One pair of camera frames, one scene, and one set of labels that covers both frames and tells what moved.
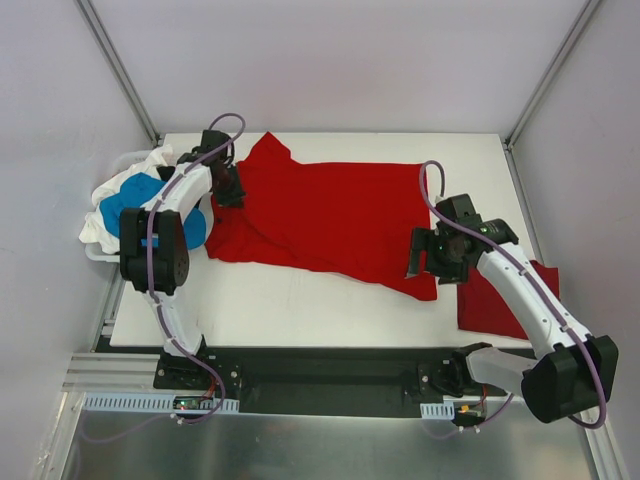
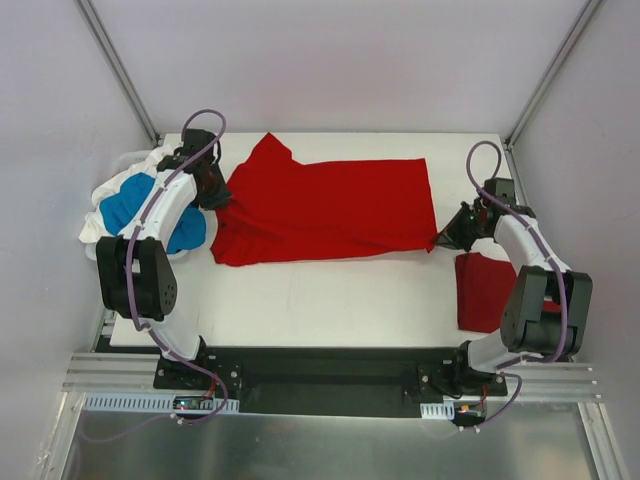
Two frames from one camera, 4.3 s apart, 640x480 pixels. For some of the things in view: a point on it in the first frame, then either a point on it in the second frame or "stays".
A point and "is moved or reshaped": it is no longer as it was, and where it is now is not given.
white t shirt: (96, 232) stays
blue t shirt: (136, 191) stays
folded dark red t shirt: (480, 308) stays
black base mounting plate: (324, 381) stays
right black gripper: (426, 251) -> (460, 231)
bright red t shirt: (353, 220) is moved or reshaped
